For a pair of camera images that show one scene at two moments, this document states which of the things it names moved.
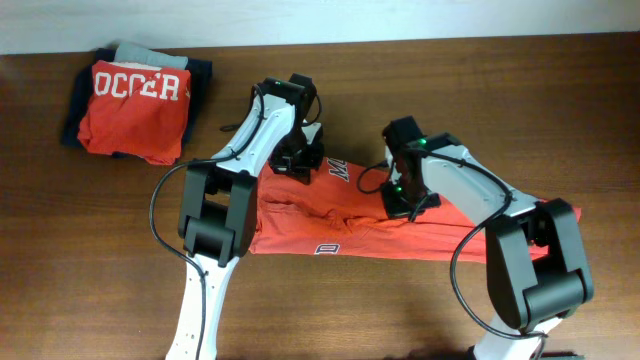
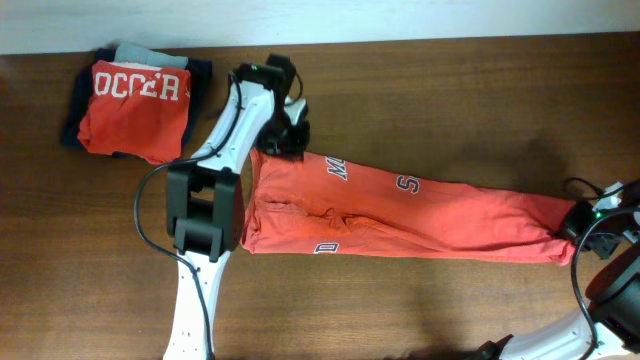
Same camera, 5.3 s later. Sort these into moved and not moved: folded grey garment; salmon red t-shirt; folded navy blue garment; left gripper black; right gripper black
Moved: left gripper black; right gripper black
Not moved: folded navy blue garment; salmon red t-shirt; folded grey garment
